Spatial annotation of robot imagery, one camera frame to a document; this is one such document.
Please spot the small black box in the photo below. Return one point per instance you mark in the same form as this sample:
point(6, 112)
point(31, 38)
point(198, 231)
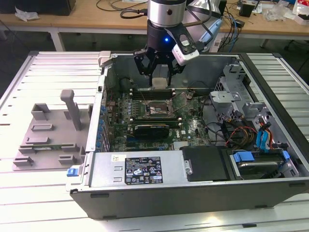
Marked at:
point(246, 10)

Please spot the small black adapter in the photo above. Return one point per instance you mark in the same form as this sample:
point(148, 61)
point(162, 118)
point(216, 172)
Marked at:
point(240, 23)

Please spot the black graphics card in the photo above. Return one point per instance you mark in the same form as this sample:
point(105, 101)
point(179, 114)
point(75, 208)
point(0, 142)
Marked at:
point(152, 132)

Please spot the silver metal drive cage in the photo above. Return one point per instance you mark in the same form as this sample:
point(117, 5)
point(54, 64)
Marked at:
point(225, 96)

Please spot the large black box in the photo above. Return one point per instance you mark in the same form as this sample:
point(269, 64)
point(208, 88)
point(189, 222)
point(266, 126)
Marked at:
point(36, 6)

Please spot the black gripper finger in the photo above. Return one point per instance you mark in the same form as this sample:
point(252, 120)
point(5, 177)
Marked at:
point(143, 62)
point(175, 67)

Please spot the CPU socket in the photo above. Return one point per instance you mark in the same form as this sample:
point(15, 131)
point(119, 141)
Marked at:
point(158, 107)

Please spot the grey parts rack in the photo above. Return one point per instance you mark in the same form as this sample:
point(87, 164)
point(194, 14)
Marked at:
point(58, 137)

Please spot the black plastic cover panel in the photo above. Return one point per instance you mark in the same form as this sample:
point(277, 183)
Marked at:
point(205, 164)

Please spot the round coin cell battery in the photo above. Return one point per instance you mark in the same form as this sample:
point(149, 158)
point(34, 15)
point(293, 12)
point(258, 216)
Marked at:
point(189, 96)

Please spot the black cylindrical component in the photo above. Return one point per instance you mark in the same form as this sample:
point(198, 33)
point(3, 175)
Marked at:
point(124, 84)

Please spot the blue card retention clip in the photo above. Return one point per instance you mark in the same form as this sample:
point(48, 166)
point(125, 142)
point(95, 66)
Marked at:
point(100, 130)
point(103, 109)
point(98, 145)
point(101, 121)
point(99, 138)

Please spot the blue case latch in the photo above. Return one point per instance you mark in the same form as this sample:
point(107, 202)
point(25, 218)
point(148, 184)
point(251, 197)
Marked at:
point(72, 172)

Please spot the black and silver PC case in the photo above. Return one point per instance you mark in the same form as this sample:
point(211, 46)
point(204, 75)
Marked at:
point(169, 205)

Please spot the silver chipset heatsink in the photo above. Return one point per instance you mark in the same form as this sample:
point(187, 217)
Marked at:
point(182, 144)

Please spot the green RAM stick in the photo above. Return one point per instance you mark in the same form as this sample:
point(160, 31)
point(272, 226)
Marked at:
point(55, 146)

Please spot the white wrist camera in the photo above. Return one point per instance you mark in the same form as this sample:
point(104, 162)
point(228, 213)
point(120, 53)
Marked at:
point(186, 56)

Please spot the clear plastic bags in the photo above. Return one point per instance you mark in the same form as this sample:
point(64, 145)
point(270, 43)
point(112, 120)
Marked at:
point(277, 12)

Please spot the thin metal locking lever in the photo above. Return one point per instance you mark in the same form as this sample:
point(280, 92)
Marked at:
point(142, 96)

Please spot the red and white bag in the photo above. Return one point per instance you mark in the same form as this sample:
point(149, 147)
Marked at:
point(301, 12)

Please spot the silver CPU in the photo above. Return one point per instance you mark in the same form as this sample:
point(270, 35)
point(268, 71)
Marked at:
point(159, 82)

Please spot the black RAM slot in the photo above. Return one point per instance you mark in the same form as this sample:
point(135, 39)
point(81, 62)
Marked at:
point(157, 94)
point(157, 124)
point(157, 119)
point(157, 116)
point(157, 91)
point(170, 89)
point(157, 97)

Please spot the green motherboard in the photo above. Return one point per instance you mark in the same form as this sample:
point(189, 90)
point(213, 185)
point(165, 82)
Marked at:
point(193, 116)

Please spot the black upright box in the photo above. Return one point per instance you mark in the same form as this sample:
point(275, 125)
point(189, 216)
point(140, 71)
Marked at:
point(223, 7)

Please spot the wooden desk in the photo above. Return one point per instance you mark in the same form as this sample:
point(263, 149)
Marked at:
point(96, 21)

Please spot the hard disk in blue carrier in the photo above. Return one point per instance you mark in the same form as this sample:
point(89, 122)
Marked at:
point(260, 166)

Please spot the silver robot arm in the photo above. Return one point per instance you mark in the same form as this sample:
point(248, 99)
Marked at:
point(159, 12)

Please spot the crumpled white plastic wrap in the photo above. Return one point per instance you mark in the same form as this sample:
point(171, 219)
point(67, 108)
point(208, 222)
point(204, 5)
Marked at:
point(26, 13)

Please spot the silver power supply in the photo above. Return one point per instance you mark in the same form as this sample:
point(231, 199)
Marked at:
point(106, 169)

